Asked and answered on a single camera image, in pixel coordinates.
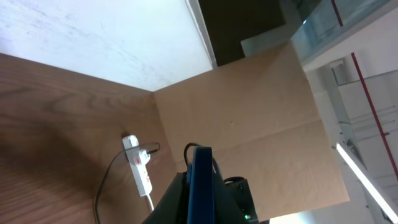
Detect black charger cable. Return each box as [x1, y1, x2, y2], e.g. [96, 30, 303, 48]
[93, 142, 161, 224]

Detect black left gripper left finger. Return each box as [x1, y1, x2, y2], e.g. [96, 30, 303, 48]
[142, 172, 189, 224]

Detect white power strip cord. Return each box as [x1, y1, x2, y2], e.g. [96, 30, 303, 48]
[145, 194, 155, 214]

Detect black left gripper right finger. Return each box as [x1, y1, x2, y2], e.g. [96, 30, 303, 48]
[212, 158, 248, 224]

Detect brown cardboard side panel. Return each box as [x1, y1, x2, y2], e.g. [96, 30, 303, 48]
[154, 43, 349, 220]

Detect white power strip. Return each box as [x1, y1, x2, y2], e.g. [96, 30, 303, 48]
[122, 135, 152, 197]

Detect white USB charger plug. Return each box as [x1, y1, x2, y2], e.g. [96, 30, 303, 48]
[133, 149, 150, 166]

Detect blue Galaxy smartphone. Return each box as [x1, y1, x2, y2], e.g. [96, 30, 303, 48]
[187, 147, 215, 224]

